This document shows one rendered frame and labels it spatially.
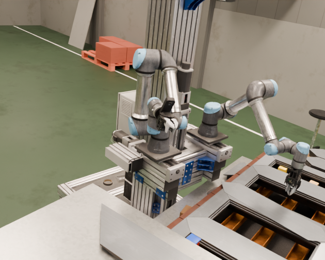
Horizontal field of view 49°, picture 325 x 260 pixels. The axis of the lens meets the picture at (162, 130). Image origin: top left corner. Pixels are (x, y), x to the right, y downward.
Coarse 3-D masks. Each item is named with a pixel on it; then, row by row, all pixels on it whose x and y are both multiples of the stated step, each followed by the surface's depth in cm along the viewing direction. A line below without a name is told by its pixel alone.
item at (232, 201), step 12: (288, 168) 274; (252, 180) 248; (264, 180) 252; (324, 180) 260; (300, 192) 240; (228, 204) 220; (240, 204) 218; (324, 204) 231; (216, 216) 209; (264, 216) 210; (324, 228) 205; (204, 240) 184; (216, 252) 180
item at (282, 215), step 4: (284, 208) 219; (276, 212) 214; (280, 212) 215; (284, 212) 215; (288, 212) 216; (292, 212) 216; (272, 216) 210; (276, 216) 210; (280, 216) 211; (284, 216) 211; (288, 216) 212; (276, 220) 207; (280, 220) 207; (284, 220) 208
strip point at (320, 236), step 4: (320, 228) 204; (316, 232) 201; (320, 232) 201; (324, 232) 201; (312, 236) 197; (316, 236) 197; (320, 236) 198; (324, 236) 198; (312, 240) 193; (316, 240) 194; (320, 240) 194; (324, 240) 195
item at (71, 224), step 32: (96, 192) 177; (32, 224) 151; (64, 224) 153; (96, 224) 155; (160, 224) 160; (0, 256) 133; (32, 256) 135; (64, 256) 136; (96, 256) 138; (192, 256) 144
